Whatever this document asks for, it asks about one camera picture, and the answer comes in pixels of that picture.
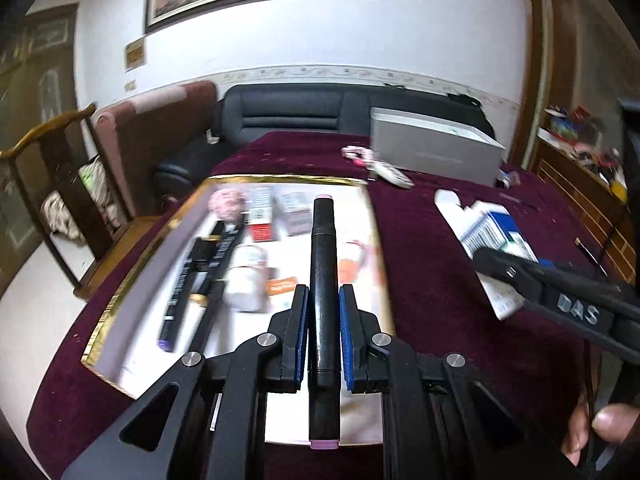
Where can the white tube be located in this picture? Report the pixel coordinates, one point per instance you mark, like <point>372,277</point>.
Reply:
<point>457,217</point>

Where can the person's right hand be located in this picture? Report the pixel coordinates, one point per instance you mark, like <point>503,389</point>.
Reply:
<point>612,424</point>

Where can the blue white medicine box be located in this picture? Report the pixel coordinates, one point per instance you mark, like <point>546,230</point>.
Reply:
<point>493,227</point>

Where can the wooden door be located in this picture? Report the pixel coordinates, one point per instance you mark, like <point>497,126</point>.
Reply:
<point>37,84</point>

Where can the maroon pink headboard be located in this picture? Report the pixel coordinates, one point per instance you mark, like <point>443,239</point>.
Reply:
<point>136,135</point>

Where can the small gold wall plaque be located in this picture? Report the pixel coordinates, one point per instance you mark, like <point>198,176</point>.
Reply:
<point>135,54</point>

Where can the wooden cabinet with clutter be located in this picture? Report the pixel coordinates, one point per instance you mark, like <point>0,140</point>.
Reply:
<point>566,156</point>

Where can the red white small box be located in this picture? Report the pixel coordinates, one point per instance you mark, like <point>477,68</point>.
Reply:
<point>260,216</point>

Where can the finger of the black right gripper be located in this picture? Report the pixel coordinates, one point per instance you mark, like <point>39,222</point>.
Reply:
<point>364,346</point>

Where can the pink round object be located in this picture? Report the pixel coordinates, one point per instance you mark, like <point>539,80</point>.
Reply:
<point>228,204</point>

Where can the gold-rimmed white tray box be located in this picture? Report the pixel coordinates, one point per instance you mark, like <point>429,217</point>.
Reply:
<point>124,348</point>

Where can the wooden chair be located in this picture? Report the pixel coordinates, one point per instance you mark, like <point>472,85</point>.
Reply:
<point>107,246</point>

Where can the black marker purple cap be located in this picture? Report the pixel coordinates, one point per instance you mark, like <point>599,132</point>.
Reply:
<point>195,263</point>

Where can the orange small packet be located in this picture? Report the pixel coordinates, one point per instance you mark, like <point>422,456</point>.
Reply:
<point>281,286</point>

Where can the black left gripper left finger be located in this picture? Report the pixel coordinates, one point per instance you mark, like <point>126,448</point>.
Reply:
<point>285,364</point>

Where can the white grey small box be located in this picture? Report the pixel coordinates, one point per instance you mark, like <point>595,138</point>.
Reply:
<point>294,211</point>

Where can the white pill bottle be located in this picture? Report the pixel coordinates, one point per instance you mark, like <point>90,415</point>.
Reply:
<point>246,279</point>

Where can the maroon velvet tablecloth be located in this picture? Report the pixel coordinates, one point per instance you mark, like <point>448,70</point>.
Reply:
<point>438,305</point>

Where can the grey cardboard box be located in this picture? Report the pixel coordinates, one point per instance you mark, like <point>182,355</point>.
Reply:
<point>435,146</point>

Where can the black das left gripper right finger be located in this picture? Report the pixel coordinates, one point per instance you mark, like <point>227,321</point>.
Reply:
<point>604,313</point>

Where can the black marker pink caps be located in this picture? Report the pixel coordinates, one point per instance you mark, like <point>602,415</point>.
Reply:
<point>324,381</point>

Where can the black leather sofa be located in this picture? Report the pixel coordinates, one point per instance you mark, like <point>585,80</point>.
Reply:
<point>248,111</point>

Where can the black gold pen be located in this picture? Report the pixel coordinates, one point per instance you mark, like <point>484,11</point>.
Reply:
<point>214,284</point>

